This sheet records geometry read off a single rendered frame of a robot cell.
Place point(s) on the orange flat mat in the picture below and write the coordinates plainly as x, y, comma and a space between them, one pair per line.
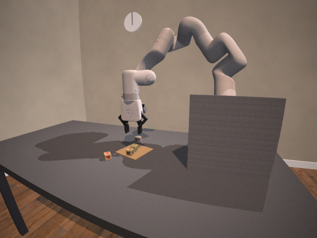
142, 150

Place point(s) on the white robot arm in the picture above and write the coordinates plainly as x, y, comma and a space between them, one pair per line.
212, 49

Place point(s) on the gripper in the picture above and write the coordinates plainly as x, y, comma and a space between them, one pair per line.
131, 110

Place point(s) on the wooden letter block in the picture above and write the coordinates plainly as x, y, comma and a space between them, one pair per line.
138, 139
129, 151
135, 146
107, 156

